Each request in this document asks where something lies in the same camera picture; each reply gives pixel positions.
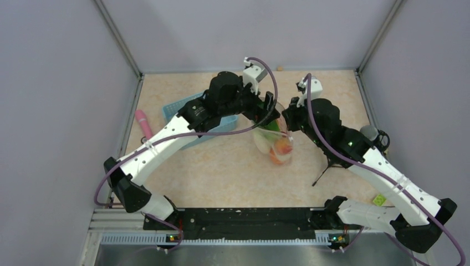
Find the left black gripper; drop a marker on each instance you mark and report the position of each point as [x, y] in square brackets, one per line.
[263, 115]

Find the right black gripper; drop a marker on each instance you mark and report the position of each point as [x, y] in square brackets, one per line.
[290, 113]

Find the green leafy vegetable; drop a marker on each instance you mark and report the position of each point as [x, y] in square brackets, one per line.
[272, 126]

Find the clear pink-dotted zip bag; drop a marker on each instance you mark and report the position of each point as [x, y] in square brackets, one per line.
[285, 133]

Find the red peach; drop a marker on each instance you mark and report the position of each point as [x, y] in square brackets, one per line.
[282, 146]

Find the white radish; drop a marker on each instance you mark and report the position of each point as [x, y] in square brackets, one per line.
[262, 140]

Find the orange pumpkin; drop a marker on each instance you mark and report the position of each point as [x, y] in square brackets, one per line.
[275, 159]

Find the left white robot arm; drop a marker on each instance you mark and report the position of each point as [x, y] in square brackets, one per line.
[228, 94]

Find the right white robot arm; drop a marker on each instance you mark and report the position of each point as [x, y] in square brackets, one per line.
[415, 218]

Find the black microphone on stand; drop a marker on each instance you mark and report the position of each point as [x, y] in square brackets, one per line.
[352, 144]

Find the light blue plastic basket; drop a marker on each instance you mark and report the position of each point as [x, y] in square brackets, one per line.
[228, 123]

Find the small green block front right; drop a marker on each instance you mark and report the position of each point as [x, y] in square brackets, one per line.
[379, 200]

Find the pink cylindrical bottle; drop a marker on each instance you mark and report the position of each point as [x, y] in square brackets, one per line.
[142, 120]

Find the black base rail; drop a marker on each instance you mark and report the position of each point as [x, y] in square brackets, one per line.
[255, 225]

